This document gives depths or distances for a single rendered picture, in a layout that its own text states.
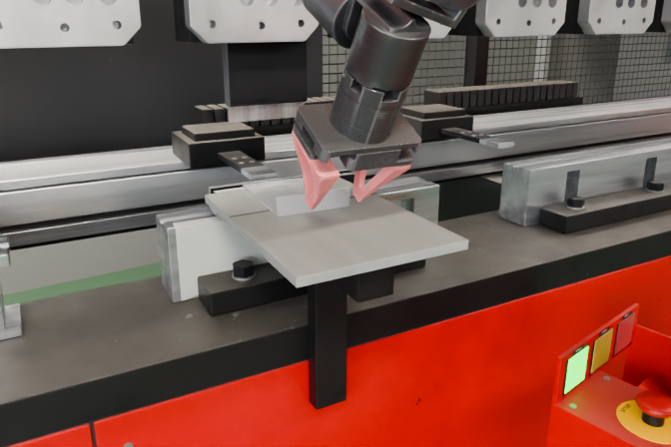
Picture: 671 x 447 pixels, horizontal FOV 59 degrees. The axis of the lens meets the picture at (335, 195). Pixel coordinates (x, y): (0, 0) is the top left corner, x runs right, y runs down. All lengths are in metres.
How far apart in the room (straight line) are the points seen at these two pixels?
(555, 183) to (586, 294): 0.19
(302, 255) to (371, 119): 0.14
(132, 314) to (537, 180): 0.64
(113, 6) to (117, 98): 0.57
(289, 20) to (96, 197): 0.42
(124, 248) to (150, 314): 2.37
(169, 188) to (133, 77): 0.31
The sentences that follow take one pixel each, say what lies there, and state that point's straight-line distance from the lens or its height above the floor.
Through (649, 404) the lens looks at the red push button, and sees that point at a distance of 0.75.
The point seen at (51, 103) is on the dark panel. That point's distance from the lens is 1.20.
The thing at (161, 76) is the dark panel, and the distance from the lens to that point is 1.22.
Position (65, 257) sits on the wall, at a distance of 3.05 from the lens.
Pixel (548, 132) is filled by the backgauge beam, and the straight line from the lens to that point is 1.38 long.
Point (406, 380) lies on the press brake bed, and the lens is 0.80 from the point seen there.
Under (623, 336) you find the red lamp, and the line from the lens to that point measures 0.87.
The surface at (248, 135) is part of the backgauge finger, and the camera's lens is 0.94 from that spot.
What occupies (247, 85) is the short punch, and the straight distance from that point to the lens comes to 0.72.
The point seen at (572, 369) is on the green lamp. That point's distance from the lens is 0.76.
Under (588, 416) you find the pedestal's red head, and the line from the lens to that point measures 0.76.
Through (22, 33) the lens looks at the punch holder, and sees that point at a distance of 0.64.
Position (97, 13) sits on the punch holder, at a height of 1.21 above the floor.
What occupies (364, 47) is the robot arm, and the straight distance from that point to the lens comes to 0.48.
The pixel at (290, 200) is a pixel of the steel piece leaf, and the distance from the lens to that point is 0.63.
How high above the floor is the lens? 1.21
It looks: 17 degrees down
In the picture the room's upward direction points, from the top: straight up
